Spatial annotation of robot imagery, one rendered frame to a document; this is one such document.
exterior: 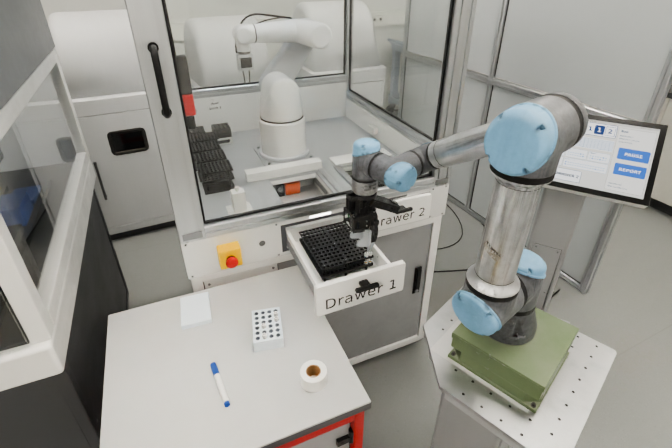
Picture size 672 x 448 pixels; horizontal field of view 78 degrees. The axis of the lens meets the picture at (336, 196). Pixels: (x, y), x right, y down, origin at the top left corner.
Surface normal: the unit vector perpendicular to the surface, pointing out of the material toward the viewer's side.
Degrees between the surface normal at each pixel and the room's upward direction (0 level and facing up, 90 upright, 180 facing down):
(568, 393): 0
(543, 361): 1
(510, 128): 85
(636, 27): 90
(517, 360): 1
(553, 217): 90
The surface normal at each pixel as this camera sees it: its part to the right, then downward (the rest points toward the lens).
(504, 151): -0.76, 0.22
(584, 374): 0.00, -0.87
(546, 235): -0.48, 0.44
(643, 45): -0.90, 0.22
